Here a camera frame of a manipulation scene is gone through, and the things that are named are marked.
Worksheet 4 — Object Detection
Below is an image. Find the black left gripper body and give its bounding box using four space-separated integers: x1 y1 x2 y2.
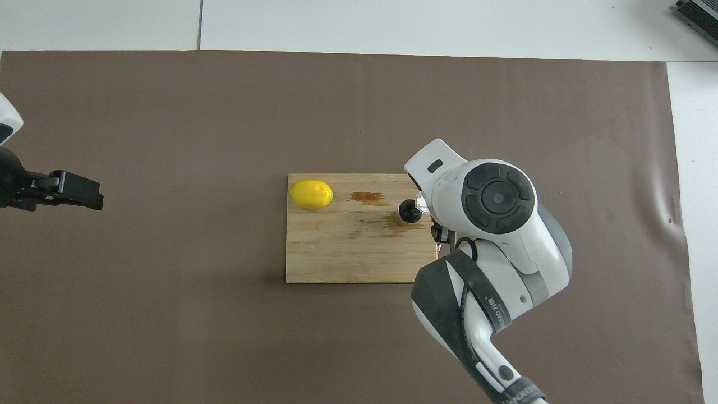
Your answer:
0 146 34 211

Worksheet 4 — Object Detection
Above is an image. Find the wooden cutting board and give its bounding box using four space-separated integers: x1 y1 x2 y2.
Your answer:
285 173 439 284

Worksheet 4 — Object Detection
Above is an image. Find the grey ribbed electronic device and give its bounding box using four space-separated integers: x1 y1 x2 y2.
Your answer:
673 0 718 47

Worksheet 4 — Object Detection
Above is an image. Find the yellow lemon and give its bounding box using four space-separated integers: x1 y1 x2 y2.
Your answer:
289 179 335 211

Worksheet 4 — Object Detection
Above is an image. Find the brown paper table mat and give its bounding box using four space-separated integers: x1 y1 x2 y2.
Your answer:
0 49 705 404

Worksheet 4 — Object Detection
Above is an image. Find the steel double jigger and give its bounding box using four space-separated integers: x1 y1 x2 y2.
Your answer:
397 199 427 227

